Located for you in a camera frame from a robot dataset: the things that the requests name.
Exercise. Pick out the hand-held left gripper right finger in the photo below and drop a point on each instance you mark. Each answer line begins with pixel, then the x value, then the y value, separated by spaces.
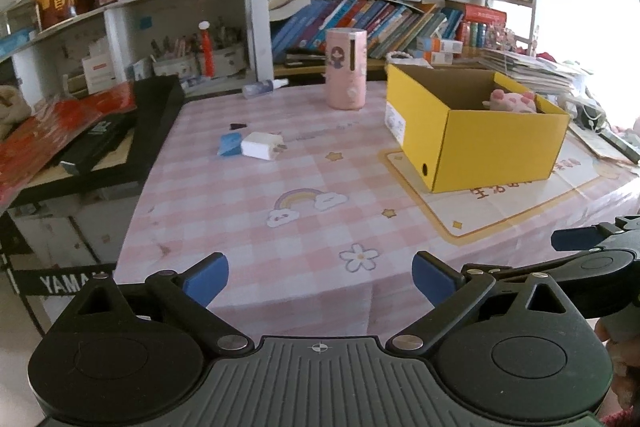
pixel 432 277

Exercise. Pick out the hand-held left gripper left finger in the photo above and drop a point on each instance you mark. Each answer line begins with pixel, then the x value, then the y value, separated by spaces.
pixel 207 277

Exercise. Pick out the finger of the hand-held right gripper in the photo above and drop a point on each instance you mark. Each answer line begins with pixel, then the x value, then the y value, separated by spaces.
pixel 605 282
pixel 575 238

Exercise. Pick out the yellow cardboard box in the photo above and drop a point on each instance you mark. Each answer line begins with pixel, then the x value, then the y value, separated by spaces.
pixel 490 152

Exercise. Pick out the pink pig plush toy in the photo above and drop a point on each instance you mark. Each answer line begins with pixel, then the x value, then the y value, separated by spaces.
pixel 515 102

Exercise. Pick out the person's right hand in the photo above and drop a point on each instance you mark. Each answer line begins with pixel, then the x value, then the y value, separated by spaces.
pixel 625 372

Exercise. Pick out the yellow bordered white mat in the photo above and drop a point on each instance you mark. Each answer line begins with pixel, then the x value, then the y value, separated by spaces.
pixel 500 207

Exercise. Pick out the black remote control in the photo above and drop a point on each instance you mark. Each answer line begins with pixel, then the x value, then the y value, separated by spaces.
pixel 622 146

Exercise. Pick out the blue small packet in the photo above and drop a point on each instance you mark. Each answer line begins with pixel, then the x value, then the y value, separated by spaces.
pixel 230 146

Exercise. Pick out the pink checked tablecloth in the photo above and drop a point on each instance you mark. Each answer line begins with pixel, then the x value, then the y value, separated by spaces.
pixel 300 177

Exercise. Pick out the white charger plug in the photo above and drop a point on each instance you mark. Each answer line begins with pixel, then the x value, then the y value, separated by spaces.
pixel 260 146

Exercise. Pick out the black keyboard case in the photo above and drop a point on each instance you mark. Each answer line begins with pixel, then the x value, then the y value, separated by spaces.
pixel 155 117

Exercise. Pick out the stack of papers and magazines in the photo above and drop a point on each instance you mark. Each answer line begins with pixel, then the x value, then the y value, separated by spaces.
pixel 530 72

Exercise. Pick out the flat black box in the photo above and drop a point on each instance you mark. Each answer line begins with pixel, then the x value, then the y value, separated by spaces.
pixel 97 139

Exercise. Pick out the small spray bottle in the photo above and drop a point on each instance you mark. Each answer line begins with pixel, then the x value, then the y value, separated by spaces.
pixel 262 89

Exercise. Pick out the colourful trinket bundle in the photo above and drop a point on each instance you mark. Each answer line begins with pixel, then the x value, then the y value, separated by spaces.
pixel 497 38

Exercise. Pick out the pen holder with pens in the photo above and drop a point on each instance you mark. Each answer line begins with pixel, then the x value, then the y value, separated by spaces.
pixel 175 62

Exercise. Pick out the pink cylindrical appliance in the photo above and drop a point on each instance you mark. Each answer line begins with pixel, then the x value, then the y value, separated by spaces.
pixel 345 77

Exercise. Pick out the red tassel ornament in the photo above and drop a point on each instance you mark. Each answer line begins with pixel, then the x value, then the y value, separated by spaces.
pixel 206 52

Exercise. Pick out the white box with red label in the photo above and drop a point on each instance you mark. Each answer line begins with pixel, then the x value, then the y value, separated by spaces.
pixel 99 74

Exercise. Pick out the orange and white carton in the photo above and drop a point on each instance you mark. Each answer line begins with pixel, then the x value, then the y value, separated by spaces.
pixel 442 45

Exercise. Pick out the thick red book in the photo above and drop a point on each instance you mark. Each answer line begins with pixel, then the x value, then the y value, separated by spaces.
pixel 485 13

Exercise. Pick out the row of leaning books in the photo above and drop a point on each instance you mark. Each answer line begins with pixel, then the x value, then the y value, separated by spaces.
pixel 390 24

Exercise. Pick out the white curved side shelf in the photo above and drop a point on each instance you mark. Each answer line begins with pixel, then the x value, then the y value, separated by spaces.
pixel 115 14

